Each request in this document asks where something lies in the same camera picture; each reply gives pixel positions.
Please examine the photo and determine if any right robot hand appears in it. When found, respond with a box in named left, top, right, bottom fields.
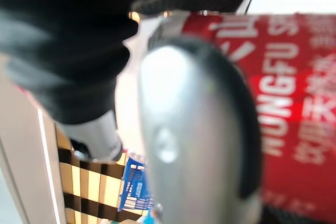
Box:
left=0, top=0, right=264, bottom=224

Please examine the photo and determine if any white cabinet panel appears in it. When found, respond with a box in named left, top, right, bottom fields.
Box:
left=0, top=52, right=67, bottom=224

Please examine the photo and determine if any black yellow checkered cloth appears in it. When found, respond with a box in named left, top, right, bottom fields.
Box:
left=55, top=125, right=149, bottom=224

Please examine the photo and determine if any blue drink can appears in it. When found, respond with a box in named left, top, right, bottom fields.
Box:
left=117, top=150, right=161, bottom=224

